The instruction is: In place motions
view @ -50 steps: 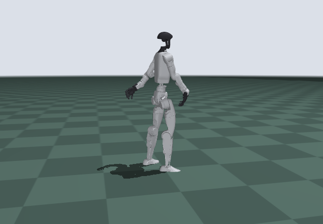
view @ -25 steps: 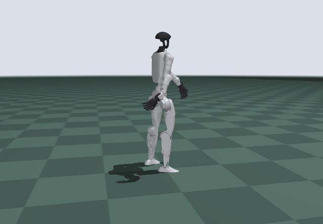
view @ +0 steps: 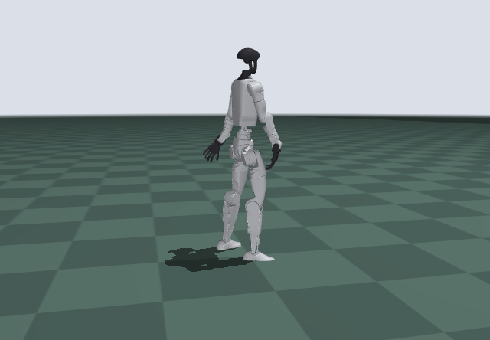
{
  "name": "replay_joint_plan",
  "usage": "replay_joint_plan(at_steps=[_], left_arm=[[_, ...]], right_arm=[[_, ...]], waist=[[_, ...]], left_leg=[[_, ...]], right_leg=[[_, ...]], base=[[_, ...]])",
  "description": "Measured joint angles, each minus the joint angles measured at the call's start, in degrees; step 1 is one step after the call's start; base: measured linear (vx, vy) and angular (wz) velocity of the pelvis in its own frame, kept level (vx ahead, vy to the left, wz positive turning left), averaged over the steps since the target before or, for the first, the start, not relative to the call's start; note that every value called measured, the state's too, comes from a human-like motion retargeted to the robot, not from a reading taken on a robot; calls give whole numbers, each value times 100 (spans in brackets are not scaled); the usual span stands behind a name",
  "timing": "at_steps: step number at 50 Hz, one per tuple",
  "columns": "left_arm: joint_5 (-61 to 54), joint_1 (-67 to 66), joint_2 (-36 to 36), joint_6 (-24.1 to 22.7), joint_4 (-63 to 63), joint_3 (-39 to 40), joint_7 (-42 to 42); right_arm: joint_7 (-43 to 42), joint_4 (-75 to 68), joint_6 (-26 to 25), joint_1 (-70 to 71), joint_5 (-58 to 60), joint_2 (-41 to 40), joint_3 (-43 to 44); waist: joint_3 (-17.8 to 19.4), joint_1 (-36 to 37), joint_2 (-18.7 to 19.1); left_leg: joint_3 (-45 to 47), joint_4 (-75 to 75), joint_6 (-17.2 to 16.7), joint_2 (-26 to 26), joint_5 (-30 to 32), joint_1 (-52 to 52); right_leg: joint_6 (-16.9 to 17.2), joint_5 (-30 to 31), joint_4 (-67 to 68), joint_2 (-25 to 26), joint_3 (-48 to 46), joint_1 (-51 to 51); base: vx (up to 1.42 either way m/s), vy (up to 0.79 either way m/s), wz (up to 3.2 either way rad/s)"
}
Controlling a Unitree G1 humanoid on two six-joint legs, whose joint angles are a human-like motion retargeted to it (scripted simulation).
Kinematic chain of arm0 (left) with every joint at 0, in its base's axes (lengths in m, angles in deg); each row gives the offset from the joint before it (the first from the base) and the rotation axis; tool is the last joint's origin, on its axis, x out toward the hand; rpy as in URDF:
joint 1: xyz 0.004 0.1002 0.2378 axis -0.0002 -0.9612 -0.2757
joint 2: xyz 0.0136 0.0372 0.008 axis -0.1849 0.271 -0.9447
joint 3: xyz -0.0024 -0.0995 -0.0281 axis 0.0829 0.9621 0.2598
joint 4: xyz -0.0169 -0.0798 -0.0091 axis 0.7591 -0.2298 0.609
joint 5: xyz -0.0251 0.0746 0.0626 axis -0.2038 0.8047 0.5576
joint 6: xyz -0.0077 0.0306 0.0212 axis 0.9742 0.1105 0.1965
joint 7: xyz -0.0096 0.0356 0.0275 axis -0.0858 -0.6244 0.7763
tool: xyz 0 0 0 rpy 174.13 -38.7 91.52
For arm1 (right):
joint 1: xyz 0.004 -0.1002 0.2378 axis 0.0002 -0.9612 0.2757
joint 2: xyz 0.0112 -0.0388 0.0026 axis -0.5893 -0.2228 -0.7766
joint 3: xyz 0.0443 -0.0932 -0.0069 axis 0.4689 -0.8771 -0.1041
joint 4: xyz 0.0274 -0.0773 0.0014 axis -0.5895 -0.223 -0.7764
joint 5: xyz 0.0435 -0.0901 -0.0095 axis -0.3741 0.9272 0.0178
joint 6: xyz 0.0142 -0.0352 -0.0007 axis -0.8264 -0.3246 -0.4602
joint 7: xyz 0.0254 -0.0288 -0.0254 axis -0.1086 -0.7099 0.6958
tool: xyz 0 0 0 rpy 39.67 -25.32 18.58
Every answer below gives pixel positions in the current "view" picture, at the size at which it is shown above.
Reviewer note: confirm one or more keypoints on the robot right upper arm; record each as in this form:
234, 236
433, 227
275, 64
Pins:
255, 89

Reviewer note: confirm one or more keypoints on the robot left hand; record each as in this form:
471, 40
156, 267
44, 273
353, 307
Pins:
214, 149

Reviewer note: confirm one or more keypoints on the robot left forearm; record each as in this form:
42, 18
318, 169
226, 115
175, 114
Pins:
226, 131

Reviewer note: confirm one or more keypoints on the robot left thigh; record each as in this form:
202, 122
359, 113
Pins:
239, 177

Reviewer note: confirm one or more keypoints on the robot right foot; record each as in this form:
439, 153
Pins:
260, 257

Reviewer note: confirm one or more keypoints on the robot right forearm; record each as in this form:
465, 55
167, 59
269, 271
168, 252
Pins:
270, 130

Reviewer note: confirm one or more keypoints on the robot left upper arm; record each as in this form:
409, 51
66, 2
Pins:
229, 113

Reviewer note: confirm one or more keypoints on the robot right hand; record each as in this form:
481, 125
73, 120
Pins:
276, 151

